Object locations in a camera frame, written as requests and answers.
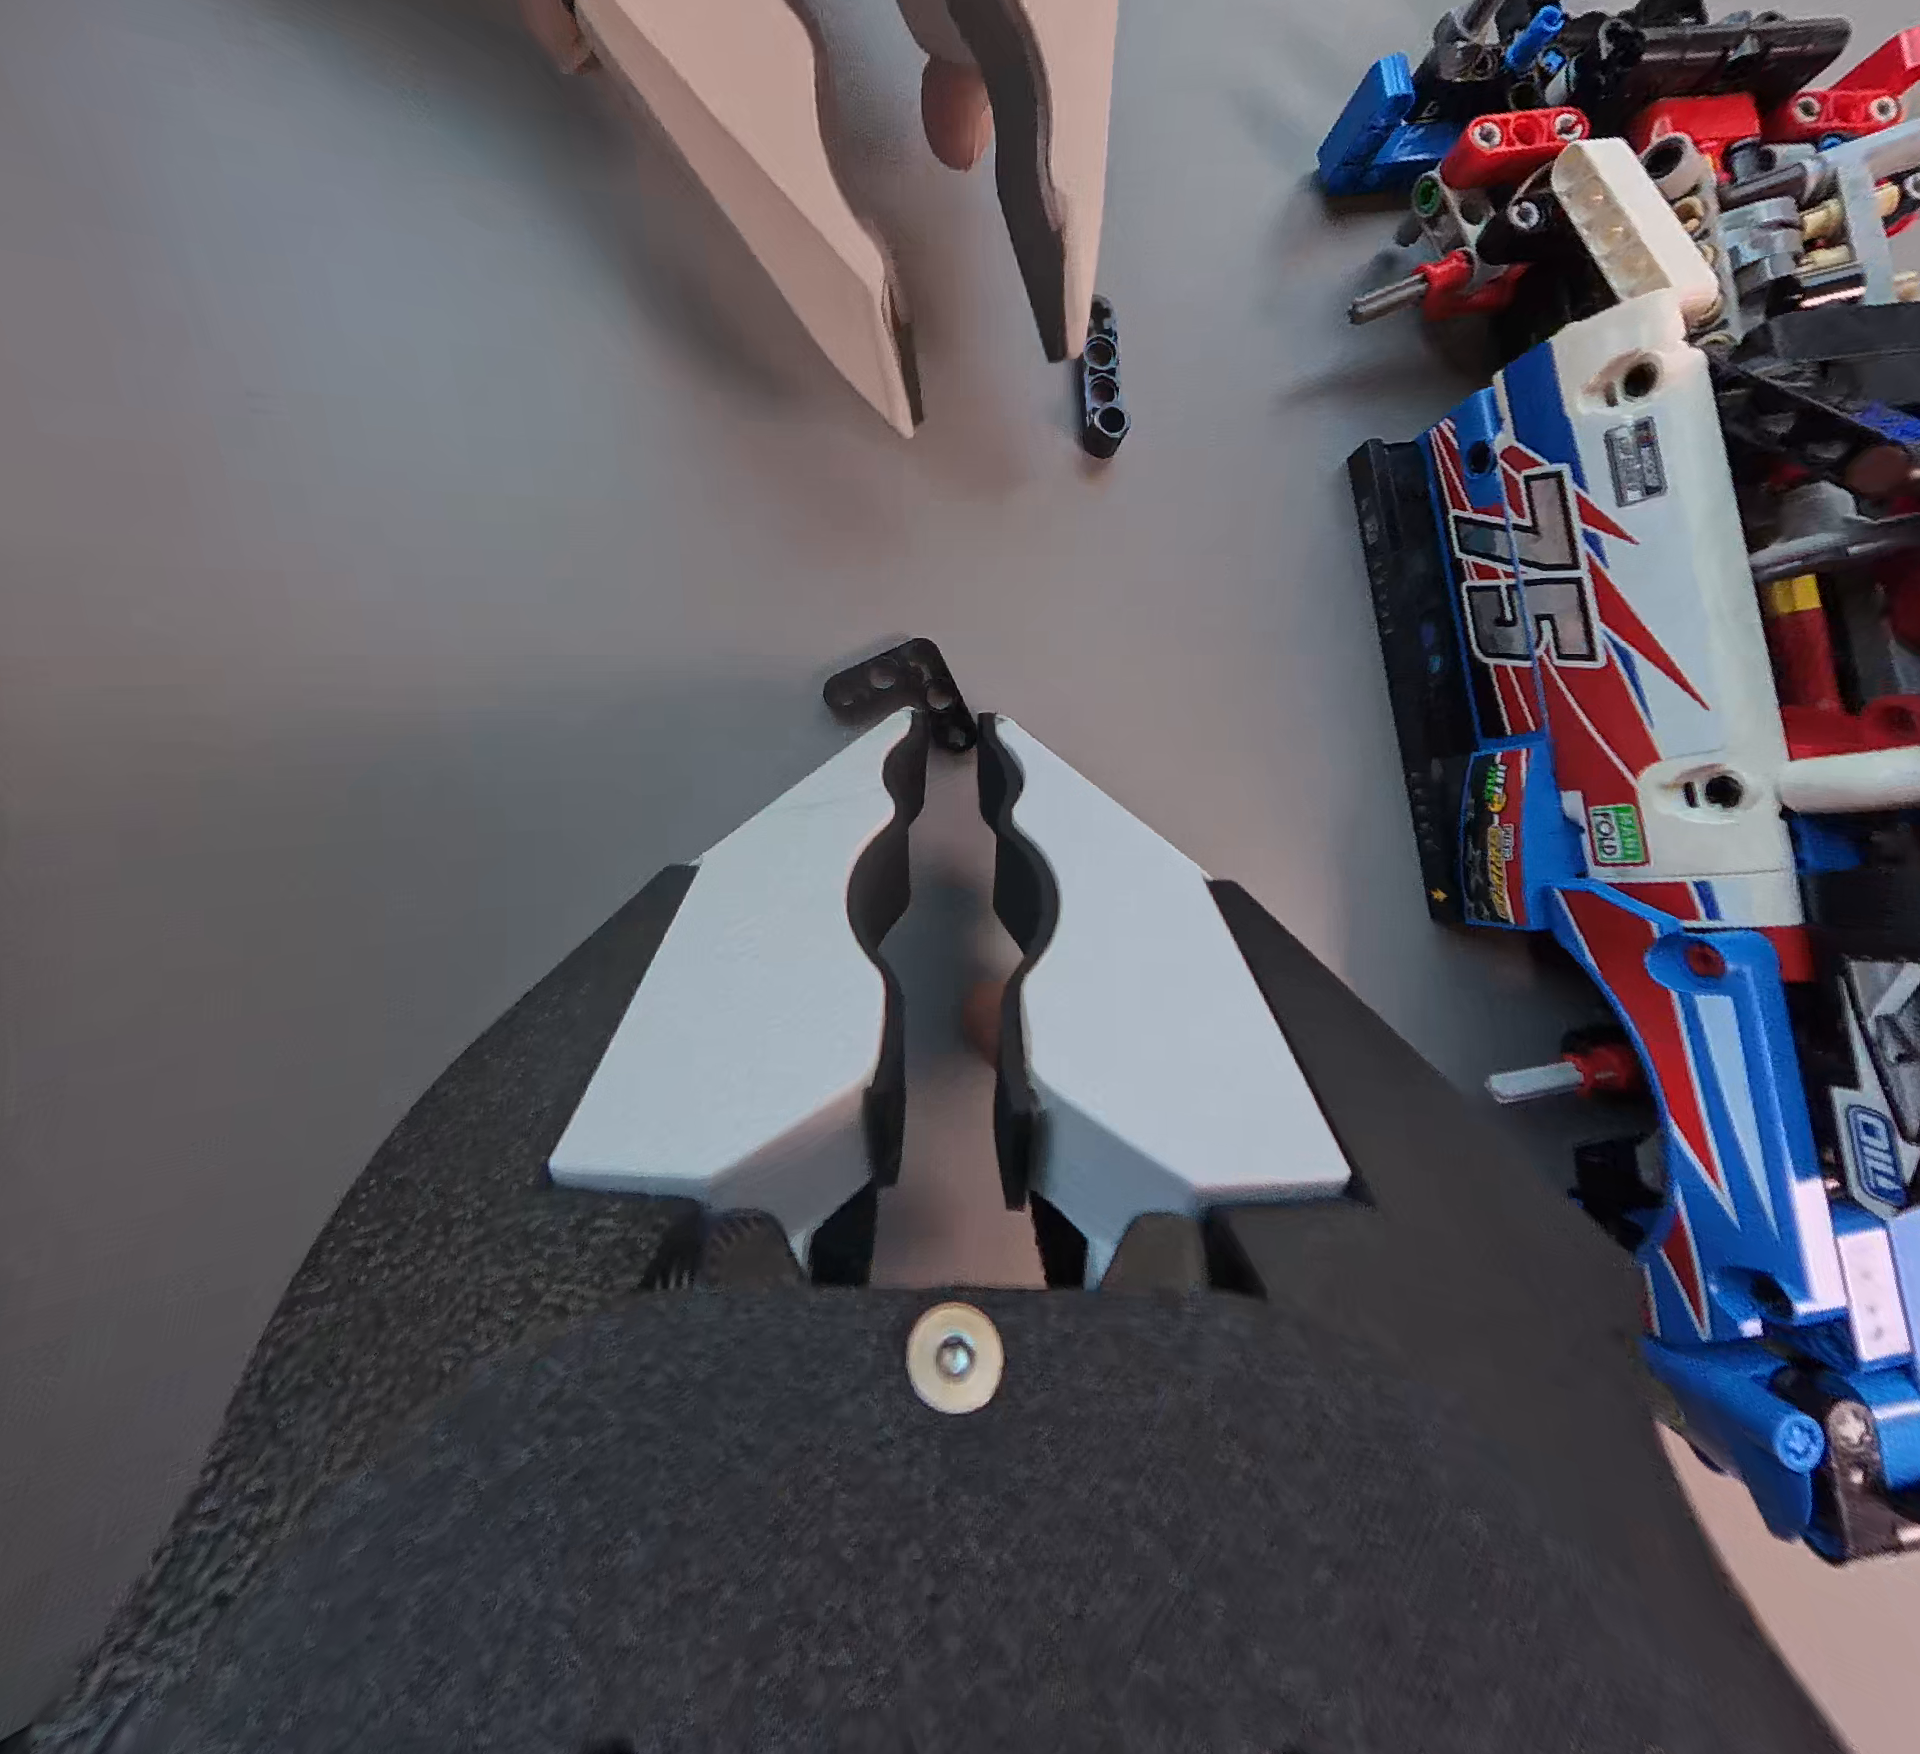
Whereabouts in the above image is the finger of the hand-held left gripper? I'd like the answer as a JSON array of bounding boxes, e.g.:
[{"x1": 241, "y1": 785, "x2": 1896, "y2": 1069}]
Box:
[
  {"x1": 937, "y1": 0, "x2": 1131, "y2": 364},
  {"x1": 501, "y1": 0, "x2": 923, "y2": 439}
]

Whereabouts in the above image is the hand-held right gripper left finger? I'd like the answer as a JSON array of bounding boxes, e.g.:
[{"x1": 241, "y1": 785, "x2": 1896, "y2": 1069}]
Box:
[{"x1": 546, "y1": 712, "x2": 931, "y2": 1282}]

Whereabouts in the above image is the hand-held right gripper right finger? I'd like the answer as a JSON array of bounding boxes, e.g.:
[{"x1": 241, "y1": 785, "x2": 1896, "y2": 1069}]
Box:
[{"x1": 974, "y1": 714, "x2": 1354, "y2": 1282}]

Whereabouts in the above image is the black thin connector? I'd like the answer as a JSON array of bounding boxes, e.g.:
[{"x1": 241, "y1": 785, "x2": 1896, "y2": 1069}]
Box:
[{"x1": 1075, "y1": 297, "x2": 1126, "y2": 462}]

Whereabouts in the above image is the black thin frame piece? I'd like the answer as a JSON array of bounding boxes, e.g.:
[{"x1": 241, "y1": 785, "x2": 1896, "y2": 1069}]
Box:
[{"x1": 820, "y1": 637, "x2": 974, "y2": 755}]

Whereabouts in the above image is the toy race car model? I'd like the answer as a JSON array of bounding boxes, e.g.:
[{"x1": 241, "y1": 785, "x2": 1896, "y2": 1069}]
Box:
[{"x1": 1316, "y1": 0, "x2": 1920, "y2": 1569}]

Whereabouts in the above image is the grey desk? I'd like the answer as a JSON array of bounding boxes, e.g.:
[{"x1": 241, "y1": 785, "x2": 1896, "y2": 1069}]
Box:
[{"x1": 0, "y1": 0, "x2": 1920, "y2": 1754}]

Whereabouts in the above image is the person's left hand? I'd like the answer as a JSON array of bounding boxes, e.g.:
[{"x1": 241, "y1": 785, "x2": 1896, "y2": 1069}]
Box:
[{"x1": 873, "y1": 0, "x2": 993, "y2": 169}]

